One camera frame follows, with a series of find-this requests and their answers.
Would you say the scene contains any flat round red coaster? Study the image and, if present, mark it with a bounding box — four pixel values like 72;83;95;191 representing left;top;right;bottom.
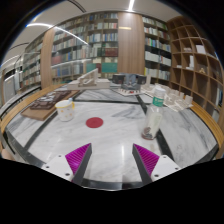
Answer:
85;116;105;129

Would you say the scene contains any glass-fronted bookshelf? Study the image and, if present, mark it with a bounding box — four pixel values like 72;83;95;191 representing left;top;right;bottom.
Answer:
19;39;44;91

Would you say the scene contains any beige architectural model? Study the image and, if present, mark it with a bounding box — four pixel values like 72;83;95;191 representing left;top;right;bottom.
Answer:
66;68;111;91

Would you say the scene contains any wide wall bookshelf with books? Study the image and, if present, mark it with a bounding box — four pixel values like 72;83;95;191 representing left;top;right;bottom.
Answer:
49;11;120;84

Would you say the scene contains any white cup yellow rim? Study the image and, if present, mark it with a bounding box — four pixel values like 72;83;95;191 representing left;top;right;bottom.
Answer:
54;98;76;122

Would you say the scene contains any wooden cubby shelf unit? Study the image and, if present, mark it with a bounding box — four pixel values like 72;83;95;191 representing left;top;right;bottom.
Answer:
166;14;224;118

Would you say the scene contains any clear plastic bottle green label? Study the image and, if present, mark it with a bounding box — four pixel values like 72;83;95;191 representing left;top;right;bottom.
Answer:
141;85;167;141

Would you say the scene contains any white architectural model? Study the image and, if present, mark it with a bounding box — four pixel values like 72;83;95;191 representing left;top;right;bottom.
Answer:
139;74;195;113

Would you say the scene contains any straight ceiling light strip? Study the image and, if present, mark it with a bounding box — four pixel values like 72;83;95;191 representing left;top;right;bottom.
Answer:
127;0;136;13

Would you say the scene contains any narrow wall bookshelf with books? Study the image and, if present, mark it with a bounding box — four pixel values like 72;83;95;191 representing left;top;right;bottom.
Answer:
142;14;173;87

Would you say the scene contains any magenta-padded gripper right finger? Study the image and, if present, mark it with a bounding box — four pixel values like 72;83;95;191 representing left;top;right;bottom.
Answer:
131;143;183;186

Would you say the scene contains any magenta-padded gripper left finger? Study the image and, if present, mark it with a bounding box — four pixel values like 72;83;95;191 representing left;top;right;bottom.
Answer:
41;142;93;186

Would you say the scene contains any dark grey building model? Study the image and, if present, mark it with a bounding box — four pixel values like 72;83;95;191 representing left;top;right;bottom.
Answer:
112;73;148;97

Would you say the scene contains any brown model on wooden board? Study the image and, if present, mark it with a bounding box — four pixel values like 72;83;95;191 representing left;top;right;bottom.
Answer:
20;89;81;122

